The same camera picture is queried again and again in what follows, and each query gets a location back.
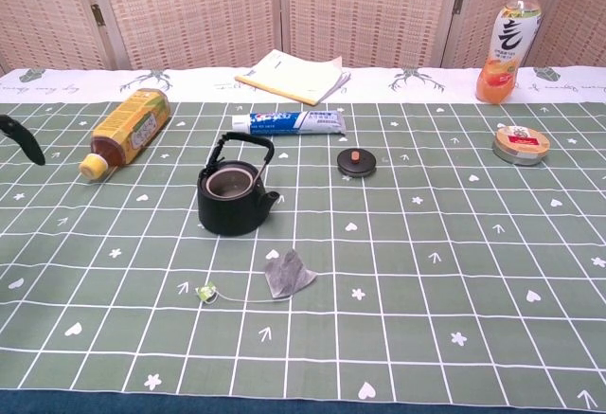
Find left black grey robot hand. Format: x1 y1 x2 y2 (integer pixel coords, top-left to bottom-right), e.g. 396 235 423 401
0 114 46 167

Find grey tea bag with string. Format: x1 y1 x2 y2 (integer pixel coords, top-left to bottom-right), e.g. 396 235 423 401
196 248 318 304

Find yellow label tea bottle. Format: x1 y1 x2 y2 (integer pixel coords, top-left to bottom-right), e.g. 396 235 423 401
78 88 172 183

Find black cast iron teapot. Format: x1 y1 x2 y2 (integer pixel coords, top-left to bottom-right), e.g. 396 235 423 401
196 132 280 238

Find black teapot lid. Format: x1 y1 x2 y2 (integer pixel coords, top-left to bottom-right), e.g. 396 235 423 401
336 148 378 181

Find woven folding screen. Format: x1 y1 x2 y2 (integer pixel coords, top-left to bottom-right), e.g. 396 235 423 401
0 0 606 74

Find blue white toothpaste tube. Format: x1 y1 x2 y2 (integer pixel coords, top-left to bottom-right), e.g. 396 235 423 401
231 110 348 137

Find yellow white notebook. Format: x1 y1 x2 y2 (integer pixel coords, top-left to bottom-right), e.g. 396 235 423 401
234 48 352 107

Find green grid tablecloth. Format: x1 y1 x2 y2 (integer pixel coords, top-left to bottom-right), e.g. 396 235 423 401
0 66 606 408

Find orange juice bottle black cap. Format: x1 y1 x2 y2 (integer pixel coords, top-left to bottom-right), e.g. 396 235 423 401
474 0 544 104

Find round tin red label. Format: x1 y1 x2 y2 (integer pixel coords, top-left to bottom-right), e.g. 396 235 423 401
491 124 553 168

